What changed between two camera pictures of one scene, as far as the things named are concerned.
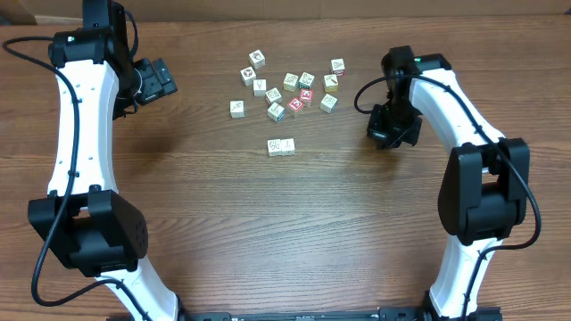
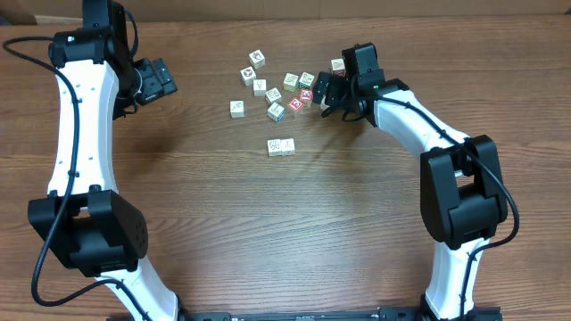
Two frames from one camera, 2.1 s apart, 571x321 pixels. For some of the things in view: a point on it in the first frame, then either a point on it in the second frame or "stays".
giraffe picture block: (287, 147) stays
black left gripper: (159, 80) stays
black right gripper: (389, 140) -> (336, 83)
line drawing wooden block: (274, 147) stays
